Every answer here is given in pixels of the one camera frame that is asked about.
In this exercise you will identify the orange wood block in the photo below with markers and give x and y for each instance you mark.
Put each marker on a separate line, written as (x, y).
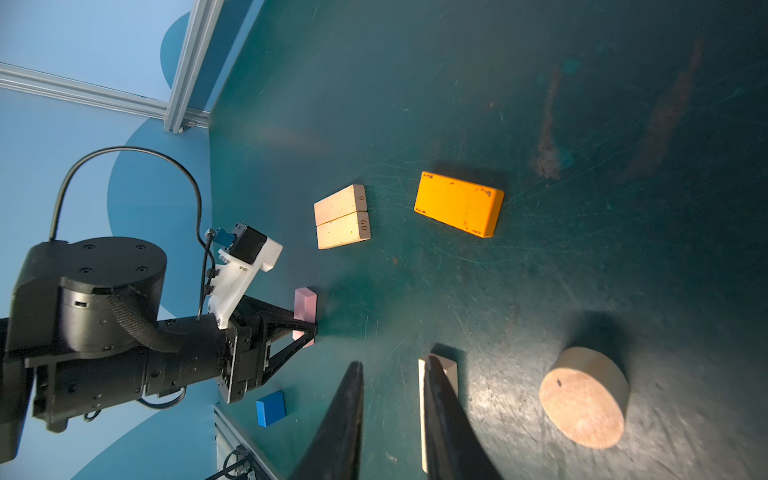
(467, 206)

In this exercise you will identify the natural wood cylinder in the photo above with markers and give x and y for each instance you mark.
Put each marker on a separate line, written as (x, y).
(585, 395)

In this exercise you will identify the aluminium rear frame bar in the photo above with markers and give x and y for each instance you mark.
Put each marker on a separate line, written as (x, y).
(60, 88)

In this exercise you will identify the natural wood block front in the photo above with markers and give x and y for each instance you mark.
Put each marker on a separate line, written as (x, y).
(345, 230)

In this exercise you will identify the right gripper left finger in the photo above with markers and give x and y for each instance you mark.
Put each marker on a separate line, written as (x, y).
(335, 450)

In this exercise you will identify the blue wood cube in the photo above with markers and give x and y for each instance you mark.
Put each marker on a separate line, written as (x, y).
(271, 409)

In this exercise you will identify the aluminium front rail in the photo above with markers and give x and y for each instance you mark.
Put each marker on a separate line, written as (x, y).
(237, 456)

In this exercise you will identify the aluminium left frame post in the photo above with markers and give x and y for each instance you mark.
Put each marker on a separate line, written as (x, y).
(201, 26)

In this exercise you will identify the pink wood block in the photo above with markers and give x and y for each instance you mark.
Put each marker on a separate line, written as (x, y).
(305, 305)

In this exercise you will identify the natural wood block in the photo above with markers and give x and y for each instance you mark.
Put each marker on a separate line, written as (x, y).
(438, 381)
(344, 202)
(345, 230)

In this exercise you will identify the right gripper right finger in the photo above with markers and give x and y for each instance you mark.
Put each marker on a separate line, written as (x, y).
(467, 459)

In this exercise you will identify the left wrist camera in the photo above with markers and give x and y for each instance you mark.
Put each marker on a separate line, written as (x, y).
(245, 252)

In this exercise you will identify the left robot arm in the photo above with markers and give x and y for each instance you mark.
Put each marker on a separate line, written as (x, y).
(83, 334)

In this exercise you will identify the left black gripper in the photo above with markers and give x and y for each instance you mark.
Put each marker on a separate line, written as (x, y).
(259, 340)

